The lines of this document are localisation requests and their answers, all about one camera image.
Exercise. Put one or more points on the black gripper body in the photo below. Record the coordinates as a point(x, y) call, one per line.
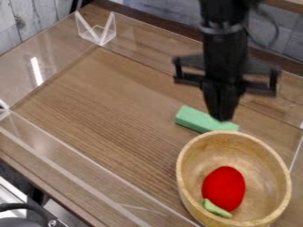
point(226, 63)

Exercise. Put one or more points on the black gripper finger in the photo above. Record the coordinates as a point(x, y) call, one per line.
point(232, 93)
point(213, 99)

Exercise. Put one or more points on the red plush fruit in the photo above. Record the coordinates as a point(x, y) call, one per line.
point(224, 187)

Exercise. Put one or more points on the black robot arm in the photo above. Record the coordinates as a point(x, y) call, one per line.
point(225, 13)

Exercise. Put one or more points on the green foam block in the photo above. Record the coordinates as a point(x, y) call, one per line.
point(201, 122)

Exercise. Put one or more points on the wooden bowl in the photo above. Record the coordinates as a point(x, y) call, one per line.
point(230, 148)

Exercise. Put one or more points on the black metal bracket bottom left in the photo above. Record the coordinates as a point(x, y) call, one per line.
point(49, 217)

